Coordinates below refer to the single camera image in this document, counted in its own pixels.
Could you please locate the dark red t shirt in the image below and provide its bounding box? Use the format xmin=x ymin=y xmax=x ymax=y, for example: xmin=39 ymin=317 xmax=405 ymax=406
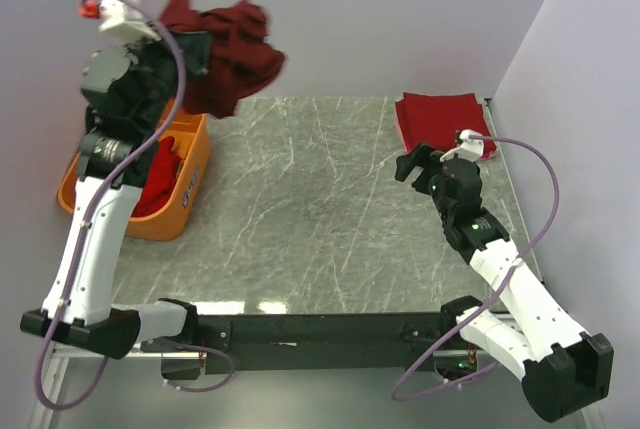
xmin=160 ymin=0 xmax=286 ymax=119

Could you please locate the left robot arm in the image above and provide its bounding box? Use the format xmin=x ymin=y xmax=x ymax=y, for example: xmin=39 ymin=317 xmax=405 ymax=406
xmin=20 ymin=32 xmax=212 ymax=359

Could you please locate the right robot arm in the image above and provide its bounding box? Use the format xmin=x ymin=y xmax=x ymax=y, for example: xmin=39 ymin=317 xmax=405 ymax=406
xmin=395 ymin=135 xmax=614 ymax=422

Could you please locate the folded dark red shirt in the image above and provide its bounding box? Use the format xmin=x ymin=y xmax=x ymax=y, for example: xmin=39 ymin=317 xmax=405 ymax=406
xmin=395 ymin=92 xmax=490 ymax=152

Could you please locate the orange plastic basket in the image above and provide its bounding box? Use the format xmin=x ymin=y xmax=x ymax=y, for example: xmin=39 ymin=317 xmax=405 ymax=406
xmin=58 ymin=98 xmax=212 ymax=242

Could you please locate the bright red shirt in basket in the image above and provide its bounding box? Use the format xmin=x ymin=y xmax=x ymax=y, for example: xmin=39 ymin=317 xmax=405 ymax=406
xmin=132 ymin=136 xmax=182 ymax=218

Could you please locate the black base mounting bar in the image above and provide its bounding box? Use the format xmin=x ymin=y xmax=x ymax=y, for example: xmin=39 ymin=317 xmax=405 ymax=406
xmin=139 ymin=311 xmax=501 ymax=383

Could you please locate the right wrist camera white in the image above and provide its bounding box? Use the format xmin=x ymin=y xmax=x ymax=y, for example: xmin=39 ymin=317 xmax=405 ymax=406
xmin=440 ymin=129 xmax=484 ymax=163

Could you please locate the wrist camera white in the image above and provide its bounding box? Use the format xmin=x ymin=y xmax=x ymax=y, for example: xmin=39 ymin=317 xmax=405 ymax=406
xmin=79 ymin=0 xmax=161 ymax=45
xmin=440 ymin=129 xmax=484 ymax=163

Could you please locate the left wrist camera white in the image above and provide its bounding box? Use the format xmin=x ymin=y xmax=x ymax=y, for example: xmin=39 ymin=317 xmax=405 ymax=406
xmin=79 ymin=0 xmax=161 ymax=45

